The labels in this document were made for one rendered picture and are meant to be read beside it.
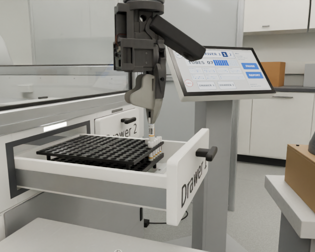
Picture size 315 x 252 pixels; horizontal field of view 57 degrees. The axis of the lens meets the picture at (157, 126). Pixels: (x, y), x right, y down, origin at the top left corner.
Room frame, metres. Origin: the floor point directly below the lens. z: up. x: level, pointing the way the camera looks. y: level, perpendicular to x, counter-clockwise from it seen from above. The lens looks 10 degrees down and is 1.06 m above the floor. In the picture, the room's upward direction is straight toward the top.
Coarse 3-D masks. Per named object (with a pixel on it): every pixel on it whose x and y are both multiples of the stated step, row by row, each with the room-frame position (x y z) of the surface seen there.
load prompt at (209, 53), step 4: (208, 52) 1.52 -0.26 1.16; (212, 52) 1.53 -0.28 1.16; (216, 52) 1.53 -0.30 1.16; (220, 52) 1.54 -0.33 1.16; (224, 52) 1.55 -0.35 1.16; (228, 52) 1.56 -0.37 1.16; (232, 52) 1.57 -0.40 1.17; (204, 56) 1.49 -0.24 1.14; (208, 56) 1.50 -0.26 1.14; (212, 56) 1.51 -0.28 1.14; (216, 56) 1.51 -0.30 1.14; (220, 56) 1.52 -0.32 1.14; (224, 56) 1.53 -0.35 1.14; (228, 56) 1.54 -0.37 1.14; (232, 56) 1.55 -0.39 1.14
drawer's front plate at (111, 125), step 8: (120, 112) 0.98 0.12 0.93; (128, 112) 1.02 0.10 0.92; (136, 112) 1.08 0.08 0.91; (96, 120) 0.83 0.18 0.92; (104, 120) 0.86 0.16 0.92; (112, 120) 0.90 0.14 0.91; (120, 120) 0.95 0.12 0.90; (136, 120) 1.08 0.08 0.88; (96, 128) 0.83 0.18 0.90; (104, 128) 0.85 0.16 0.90; (112, 128) 0.90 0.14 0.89; (120, 128) 0.95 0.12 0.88; (128, 128) 1.01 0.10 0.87; (136, 128) 1.08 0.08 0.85; (128, 136) 1.01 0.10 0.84; (136, 136) 1.08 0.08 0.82
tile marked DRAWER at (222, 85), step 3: (219, 81) 1.40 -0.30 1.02; (222, 81) 1.41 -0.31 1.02; (225, 81) 1.41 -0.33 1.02; (228, 81) 1.42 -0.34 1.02; (231, 81) 1.43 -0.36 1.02; (219, 84) 1.39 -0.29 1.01; (222, 84) 1.40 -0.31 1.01; (225, 84) 1.40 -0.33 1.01; (228, 84) 1.41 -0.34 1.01; (231, 84) 1.41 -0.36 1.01; (234, 84) 1.42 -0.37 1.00; (219, 87) 1.38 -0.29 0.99; (222, 87) 1.38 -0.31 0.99; (225, 87) 1.39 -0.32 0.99; (228, 87) 1.39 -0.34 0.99; (231, 87) 1.40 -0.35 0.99; (234, 87) 1.41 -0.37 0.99
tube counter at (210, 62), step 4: (208, 60) 1.48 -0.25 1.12; (212, 60) 1.49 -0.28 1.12; (216, 60) 1.49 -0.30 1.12; (220, 60) 1.50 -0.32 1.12; (224, 60) 1.51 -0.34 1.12; (228, 60) 1.52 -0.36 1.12; (232, 60) 1.53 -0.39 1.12; (236, 60) 1.54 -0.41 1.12; (208, 64) 1.46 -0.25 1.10; (212, 64) 1.47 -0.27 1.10; (216, 64) 1.47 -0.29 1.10; (220, 64) 1.48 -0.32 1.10; (224, 64) 1.49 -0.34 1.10; (228, 64) 1.50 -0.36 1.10; (232, 64) 1.51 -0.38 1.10; (236, 64) 1.52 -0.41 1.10
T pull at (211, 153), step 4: (200, 148) 0.57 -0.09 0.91; (204, 148) 0.57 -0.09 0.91; (212, 148) 0.56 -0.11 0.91; (216, 148) 0.57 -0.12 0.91; (196, 152) 0.55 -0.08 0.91; (200, 152) 0.55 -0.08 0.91; (204, 152) 0.54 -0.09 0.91; (208, 152) 0.53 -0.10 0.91; (212, 152) 0.53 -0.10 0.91; (216, 152) 0.58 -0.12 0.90; (200, 156) 0.55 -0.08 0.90; (204, 156) 0.54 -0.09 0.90; (208, 156) 0.52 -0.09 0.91; (212, 156) 0.52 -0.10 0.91; (208, 160) 0.52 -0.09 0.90
